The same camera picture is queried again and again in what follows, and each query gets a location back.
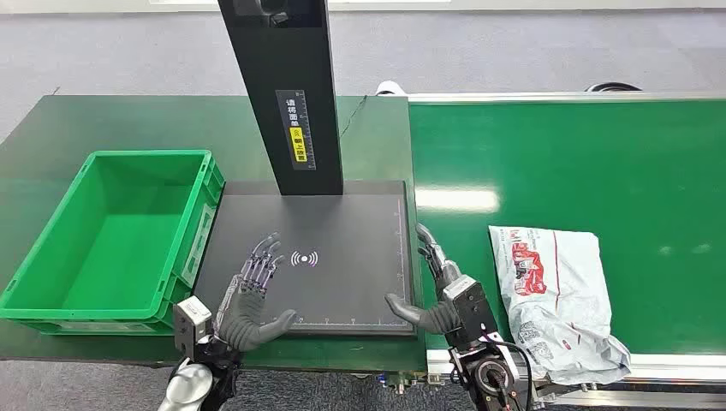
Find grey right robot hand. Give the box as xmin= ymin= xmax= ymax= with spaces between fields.
xmin=384 ymin=223 xmax=463 ymax=337

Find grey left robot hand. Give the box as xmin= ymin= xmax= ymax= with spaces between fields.
xmin=212 ymin=231 xmax=300 ymax=354

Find white package with red print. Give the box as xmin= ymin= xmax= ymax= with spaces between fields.
xmin=488 ymin=224 xmax=633 ymax=387

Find black inbound scanner machine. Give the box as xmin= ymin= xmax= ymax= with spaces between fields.
xmin=193 ymin=0 xmax=418 ymax=339

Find green conveyor belt machine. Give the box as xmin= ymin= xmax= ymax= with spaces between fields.
xmin=407 ymin=90 xmax=726 ymax=411

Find small metal fittings under table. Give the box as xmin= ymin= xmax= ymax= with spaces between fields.
xmin=372 ymin=369 xmax=447 ymax=397

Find green plastic crate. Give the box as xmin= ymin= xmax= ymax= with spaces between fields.
xmin=0 ymin=149 xmax=226 ymax=337

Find black yellow label sticker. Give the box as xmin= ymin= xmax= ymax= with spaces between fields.
xmin=275 ymin=88 xmax=317 ymax=171

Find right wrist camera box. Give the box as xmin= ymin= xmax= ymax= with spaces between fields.
xmin=441 ymin=274 xmax=502 ymax=348

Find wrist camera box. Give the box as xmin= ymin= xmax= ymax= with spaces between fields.
xmin=441 ymin=274 xmax=502 ymax=348
xmin=172 ymin=295 xmax=213 ymax=360

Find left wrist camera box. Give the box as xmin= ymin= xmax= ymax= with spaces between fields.
xmin=172 ymin=295 xmax=213 ymax=360

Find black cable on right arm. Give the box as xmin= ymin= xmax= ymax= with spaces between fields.
xmin=480 ymin=334 xmax=535 ymax=411

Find black cable loop on floor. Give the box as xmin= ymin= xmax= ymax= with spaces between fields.
xmin=584 ymin=81 xmax=645 ymax=93

